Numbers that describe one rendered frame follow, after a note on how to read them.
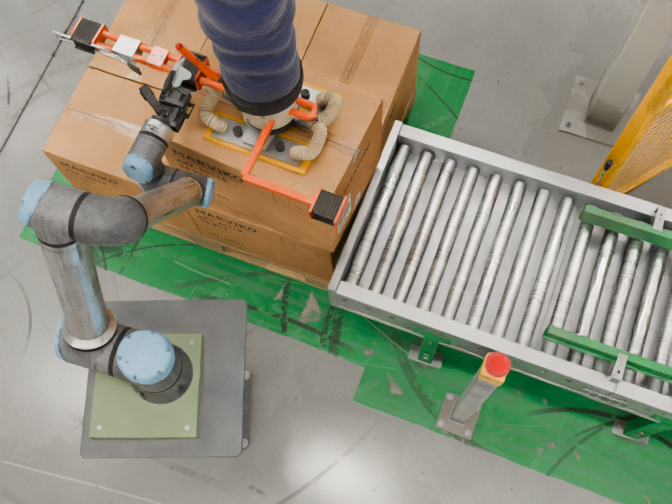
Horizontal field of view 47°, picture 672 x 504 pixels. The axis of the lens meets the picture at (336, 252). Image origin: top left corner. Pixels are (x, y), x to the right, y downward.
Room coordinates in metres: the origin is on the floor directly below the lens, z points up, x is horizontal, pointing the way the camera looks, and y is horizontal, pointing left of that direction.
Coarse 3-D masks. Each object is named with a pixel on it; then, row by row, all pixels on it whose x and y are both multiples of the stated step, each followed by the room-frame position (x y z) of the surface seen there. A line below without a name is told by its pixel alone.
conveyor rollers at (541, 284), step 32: (448, 160) 1.23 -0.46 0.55; (384, 192) 1.14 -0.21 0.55; (416, 192) 1.12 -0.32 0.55; (512, 192) 1.07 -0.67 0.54; (544, 192) 1.05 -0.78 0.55; (448, 224) 0.98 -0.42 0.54; (480, 224) 0.96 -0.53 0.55; (512, 224) 0.95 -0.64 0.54; (384, 256) 0.89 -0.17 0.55; (416, 256) 0.88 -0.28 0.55; (448, 256) 0.86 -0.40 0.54; (544, 256) 0.82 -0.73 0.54; (576, 256) 0.80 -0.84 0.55; (608, 256) 0.78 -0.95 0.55; (480, 288) 0.73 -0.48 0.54; (512, 288) 0.71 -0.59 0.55; (544, 288) 0.70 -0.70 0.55; (480, 320) 0.62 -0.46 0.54; (608, 320) 0.56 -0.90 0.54; (640, 320) 0.54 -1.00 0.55; (544, 352) 0.48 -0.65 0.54; (576, 352) 0.46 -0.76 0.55; (640, 352) 0.43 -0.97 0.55
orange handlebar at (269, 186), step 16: (112, 48) 1.44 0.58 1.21; (144, 48) 1.42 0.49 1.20; (160, 48) 1.41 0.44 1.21; (144, 64) 1.38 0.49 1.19; (160, 64) 1.36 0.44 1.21; (208, 80) 1.28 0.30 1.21; (304, 112) 1.13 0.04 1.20; (272, 128) 1.10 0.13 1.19; (256, 144) 1.05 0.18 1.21; (256, 160) 1.01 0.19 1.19; (288, 192) 0.89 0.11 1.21
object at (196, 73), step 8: (184, 56) 1.37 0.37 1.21; (200, 56) 1.36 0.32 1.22; (184, 64) 1.34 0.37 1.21; (192, 64) 1.34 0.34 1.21; (208, 64) 1.34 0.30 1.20; (192, 72) 1.31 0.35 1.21; (200, 72) 1.30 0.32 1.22; (184, 80) 1.29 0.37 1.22; (192, 80) 1.28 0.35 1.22; (192, 88) 1.28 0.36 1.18; (200, 88) 1.28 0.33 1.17
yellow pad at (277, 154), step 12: (228, 120) 1.21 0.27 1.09; (240, 120) 1.21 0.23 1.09; (216, 132) 1.17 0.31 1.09; (228, 132) 1.17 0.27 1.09; (240, 132) 1.15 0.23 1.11; (216, 144) 1.14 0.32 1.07; (228, 144) 1.13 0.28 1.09; (240, 144) 1.12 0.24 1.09; (276, 144) 1.09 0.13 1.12; (288, 144) 1.10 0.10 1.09; (300, 144) 1.09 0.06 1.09; (264, 156) 1.07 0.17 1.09; (276, 156) 1.07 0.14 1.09; (288, 156) 1.06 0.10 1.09; (288, 168) 1.02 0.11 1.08; (300, 168) 1.02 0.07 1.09
